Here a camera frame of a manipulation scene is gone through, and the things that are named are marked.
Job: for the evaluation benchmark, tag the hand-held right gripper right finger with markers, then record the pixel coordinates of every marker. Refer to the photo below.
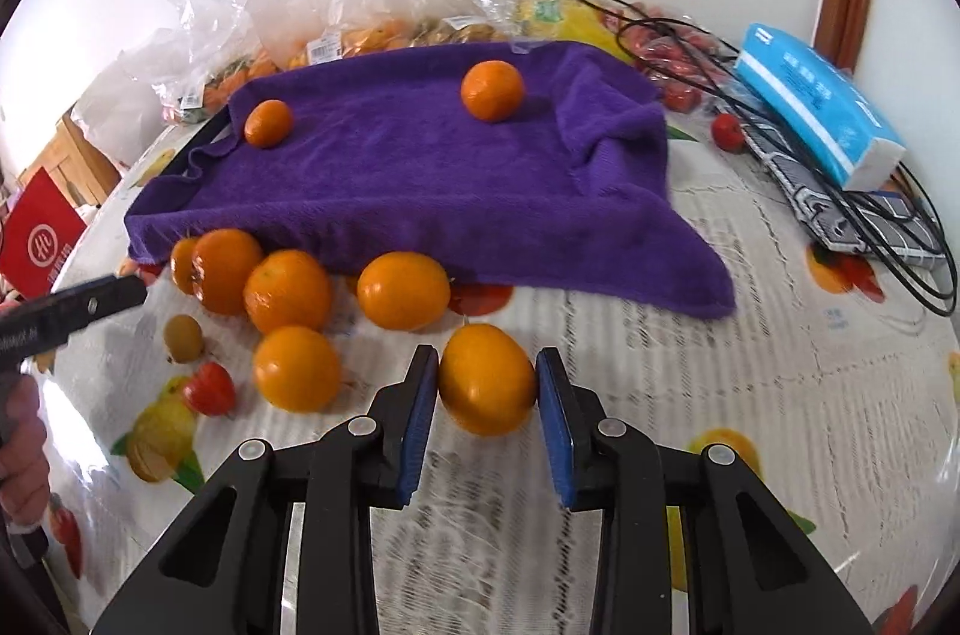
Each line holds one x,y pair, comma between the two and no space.
553,432

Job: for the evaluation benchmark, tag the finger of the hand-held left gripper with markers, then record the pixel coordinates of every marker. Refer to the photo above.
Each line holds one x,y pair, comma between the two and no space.
90,303

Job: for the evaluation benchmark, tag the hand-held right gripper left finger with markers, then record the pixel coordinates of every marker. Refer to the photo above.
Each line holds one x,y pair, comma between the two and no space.
421,425

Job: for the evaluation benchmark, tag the smooth oval orange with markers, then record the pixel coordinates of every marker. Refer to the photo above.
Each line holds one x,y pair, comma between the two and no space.
487,380

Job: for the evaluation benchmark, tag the small red apple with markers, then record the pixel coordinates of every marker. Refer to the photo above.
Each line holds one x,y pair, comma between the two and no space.
208,389

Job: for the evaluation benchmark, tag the smooth round orange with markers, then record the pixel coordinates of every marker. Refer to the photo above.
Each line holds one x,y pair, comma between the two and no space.
180,266
403,290
296,369
289,292
223,271

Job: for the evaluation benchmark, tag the person's left hand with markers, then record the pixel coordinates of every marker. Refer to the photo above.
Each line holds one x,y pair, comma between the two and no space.
26,470

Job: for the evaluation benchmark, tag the red box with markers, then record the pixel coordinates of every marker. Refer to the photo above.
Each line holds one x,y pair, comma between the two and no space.
41,237

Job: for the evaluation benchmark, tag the brown kiwi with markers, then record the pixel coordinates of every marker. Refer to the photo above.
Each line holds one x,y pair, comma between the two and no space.
184,337

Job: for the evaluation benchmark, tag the wooden furniture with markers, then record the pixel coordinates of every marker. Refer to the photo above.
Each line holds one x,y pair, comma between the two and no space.
75,155

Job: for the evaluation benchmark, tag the white plastic bag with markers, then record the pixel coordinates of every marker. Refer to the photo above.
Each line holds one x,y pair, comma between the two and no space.
105,110

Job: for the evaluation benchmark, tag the purple towel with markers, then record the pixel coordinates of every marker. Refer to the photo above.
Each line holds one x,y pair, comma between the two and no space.
420,192

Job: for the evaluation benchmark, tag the bumpy round mandarin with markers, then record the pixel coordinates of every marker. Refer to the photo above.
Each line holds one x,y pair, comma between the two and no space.
268,123
491,91

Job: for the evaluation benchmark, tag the small clear plastic bag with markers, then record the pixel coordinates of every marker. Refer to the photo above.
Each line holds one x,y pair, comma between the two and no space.
195,20

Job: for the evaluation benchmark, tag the loose red cherry tomato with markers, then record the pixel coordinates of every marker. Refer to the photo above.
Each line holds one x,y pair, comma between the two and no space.
727,131

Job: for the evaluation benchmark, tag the grey patterned pouch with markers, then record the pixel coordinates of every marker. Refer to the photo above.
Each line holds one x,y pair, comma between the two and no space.
825,207

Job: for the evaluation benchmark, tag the pile of bagged mandarins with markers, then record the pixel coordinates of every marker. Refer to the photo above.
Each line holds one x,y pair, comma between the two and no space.
360,38

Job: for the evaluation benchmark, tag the pack of red tomatoes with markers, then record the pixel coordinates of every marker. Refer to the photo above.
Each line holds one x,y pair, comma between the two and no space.
667,57

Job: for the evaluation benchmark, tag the pile of brown longans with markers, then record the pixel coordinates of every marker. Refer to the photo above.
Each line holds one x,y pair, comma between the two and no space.
465,31

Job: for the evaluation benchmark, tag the yellow green plastic packet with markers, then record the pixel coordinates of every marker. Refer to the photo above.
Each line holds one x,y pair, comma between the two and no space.
577,23

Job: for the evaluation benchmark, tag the blue tissue pack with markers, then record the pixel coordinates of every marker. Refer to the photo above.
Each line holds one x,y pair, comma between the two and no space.
817,102

